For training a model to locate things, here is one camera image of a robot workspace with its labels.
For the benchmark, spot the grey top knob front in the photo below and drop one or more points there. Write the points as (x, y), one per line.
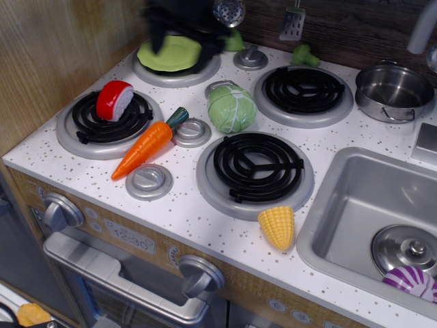
(149, 182)

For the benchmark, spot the silver slotted ladle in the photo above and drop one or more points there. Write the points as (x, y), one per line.
(229, 12)

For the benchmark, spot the grey top knob back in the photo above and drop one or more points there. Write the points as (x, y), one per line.
(250, 59)

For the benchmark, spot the steel pot lid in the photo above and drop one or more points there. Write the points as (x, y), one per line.
(404, 245)

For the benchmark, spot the grey top knob middle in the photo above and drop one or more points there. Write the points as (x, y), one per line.
(192, 133)

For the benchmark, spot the purple white toy onion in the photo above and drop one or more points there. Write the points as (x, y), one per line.
(412, 280)

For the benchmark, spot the back left stove burner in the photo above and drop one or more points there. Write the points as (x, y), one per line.
(182, 78)

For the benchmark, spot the yellow toy food piece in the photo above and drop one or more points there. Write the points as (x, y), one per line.
(32, 314)

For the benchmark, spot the green toy pear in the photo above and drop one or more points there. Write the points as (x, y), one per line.
(234, 41)

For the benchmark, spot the stainless steel pot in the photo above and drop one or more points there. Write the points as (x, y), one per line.
(390, 93)

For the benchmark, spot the silver slotted spatula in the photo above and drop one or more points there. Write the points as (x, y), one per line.
(293, 22)

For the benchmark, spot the front left stove burner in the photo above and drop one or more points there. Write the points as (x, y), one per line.
(81, 132)

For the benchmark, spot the grey oven door handle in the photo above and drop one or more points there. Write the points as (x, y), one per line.
(104, 270)

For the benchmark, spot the silver faucet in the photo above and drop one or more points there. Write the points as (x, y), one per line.
(423, 29)

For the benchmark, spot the green toy cabbage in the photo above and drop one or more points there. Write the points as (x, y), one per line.
(231, 109)

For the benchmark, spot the back right stove burner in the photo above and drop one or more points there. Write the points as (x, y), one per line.
(303, 97)

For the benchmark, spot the green plastic plate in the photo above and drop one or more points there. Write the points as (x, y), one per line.
(177, 53)

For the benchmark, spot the grey toy sink basin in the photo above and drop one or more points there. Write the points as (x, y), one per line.
(362, 193)

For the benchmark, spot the red white toy sushi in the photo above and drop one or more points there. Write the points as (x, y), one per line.
(113, 100)

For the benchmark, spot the oven knob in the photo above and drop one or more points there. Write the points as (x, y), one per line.
(199, 276)
(61, 213)

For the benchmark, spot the grey top knob under cabbage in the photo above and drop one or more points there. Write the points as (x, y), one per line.
(211, 87)

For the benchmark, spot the front right stove burner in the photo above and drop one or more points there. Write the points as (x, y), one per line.
(243, 174)

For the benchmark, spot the orange toy carrot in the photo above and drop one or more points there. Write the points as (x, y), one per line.
(154, 139)

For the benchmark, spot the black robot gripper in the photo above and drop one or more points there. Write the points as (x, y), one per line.
(188, 18)

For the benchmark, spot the right oven front knob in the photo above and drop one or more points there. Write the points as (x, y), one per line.
(199, 276)

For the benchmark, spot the yellow toy corn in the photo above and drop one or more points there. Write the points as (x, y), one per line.
(277, 224)

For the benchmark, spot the stove burner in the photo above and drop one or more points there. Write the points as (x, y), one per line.
(182, 78)
(243, 174)
(303, 97)
(81, 132)

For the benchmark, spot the left oven front knob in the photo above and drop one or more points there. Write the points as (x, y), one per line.
(61, 213)

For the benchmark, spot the green toy broccoli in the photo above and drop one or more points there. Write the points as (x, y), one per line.
(302, 55)

